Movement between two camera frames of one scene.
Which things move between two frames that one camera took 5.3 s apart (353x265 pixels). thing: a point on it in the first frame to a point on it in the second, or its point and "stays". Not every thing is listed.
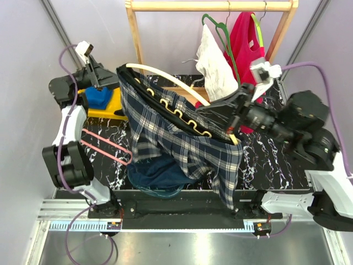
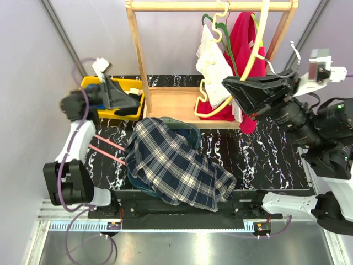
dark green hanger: x=224 y=26 stays
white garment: x=219 y=73 stays
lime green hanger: x=259 y=29 stays
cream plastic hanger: x=198 y=96 to x=256 y=55
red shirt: x=244 y=49 stays
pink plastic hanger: x=105 y=153 stays
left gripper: x=99 y=76 to x=115 y=96
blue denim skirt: x=164 y=172 to x=191 y=135
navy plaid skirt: x=164 y=121 to x=181 y=175
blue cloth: x=97 y=99 stays
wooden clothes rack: x=132 y=6 stays
